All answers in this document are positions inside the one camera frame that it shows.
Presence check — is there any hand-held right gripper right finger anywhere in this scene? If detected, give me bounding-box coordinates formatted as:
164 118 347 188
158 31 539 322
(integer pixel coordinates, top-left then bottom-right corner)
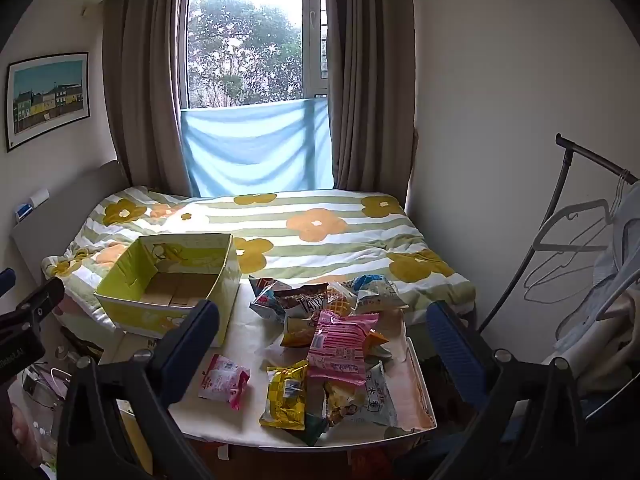
395 301 588 480

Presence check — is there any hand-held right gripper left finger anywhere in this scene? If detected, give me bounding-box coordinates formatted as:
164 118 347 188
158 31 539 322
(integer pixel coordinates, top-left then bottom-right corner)
57 299 221 480

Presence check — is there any white pink snack packet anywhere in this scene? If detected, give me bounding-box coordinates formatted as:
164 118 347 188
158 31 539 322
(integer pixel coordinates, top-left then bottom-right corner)
198 354 251 411

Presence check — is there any orange snack packet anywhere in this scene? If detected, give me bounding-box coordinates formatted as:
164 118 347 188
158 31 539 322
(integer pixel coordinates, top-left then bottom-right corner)
367 330 391 359

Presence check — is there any green cardboard box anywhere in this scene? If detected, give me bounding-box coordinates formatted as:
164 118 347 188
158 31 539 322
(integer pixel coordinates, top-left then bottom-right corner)
94 232 243 348

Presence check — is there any red blue white snack packet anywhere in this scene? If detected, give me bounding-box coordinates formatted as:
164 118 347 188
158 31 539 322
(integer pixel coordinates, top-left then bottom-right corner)
249 276 293 323

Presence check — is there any white snack packet black print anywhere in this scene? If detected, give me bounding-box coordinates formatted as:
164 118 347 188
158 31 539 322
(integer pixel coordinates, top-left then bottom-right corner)
345 361 399 428

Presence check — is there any yellow chips packet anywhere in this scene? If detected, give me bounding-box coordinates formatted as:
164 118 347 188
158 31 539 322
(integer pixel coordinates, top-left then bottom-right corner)
280 315 321 349

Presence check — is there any yellow checkered snack packet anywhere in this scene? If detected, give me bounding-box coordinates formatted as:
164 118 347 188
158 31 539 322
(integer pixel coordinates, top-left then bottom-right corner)
259 360 311 432

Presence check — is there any pink striped snack packet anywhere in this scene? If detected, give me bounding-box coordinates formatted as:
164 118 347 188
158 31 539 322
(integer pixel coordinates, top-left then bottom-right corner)
306 310 381 387

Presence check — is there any brown snack packet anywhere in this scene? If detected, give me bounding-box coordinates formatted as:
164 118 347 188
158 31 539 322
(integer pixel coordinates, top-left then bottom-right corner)
274 282 331 322

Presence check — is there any waffle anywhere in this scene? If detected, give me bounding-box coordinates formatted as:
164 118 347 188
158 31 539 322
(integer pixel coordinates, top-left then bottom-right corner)
327 282 359 317

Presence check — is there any pale yellow snack packet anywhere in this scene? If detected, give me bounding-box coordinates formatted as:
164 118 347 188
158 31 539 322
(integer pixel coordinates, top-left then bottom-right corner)
324 381 368 425

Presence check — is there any dark green snack bar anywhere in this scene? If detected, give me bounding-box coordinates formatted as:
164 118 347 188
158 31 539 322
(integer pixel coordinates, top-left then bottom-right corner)
299 412 329 447

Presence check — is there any white floral table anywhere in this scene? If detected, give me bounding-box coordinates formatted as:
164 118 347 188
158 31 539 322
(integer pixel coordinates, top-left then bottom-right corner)
100 280 438 450

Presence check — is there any white blue box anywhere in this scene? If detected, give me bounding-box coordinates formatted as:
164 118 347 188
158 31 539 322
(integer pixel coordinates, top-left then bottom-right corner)
15 189 51 222

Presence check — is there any grey headboard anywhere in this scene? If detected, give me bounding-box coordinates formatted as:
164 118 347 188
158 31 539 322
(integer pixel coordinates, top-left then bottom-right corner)
11 160 132 287

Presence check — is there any cream garment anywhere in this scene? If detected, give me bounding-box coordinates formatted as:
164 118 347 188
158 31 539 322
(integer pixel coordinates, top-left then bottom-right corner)
542 287 640 398

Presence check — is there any floral striped blanket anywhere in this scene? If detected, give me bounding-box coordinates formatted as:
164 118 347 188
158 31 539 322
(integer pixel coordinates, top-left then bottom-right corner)
42 186 477 322

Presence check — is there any white plastic hanger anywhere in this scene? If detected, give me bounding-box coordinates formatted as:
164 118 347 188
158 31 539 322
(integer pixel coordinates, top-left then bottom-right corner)
531 199 622 253

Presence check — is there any metal clothes rack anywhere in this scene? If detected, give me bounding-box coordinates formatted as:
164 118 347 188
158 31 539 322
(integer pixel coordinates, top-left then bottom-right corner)
477 132 640 336

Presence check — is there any framed picture of houses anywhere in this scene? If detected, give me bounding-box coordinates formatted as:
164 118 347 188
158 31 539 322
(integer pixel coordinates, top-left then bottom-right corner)
6 52 91 154

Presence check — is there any light blue cloth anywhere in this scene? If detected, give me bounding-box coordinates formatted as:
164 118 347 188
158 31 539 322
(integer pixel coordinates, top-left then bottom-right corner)
180 97 335 199

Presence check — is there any pale blue garment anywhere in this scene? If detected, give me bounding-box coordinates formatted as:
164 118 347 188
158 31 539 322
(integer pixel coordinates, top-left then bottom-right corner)
555 194 640 361

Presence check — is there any brown curtain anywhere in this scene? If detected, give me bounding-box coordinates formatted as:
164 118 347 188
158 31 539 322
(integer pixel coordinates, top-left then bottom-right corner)
102 0 192 199
324 0 417 207

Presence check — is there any window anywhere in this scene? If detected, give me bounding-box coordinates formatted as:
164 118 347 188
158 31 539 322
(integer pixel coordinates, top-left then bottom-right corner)
181 0 331 111

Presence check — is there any wire hanger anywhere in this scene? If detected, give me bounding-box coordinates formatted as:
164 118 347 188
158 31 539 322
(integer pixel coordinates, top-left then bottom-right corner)
523 237 610 304

